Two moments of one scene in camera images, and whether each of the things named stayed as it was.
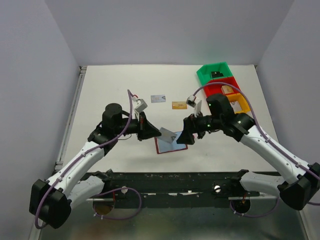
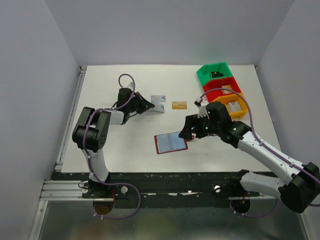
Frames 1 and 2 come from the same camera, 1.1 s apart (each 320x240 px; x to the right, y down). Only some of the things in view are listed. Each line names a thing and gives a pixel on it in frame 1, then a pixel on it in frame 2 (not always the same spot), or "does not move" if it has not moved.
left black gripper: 145,129 to 145,105
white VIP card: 156,98 does not move
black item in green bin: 216,74 does not move
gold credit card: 179,105 does not move
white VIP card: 167,135 to 159,106
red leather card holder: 164,146 does not move
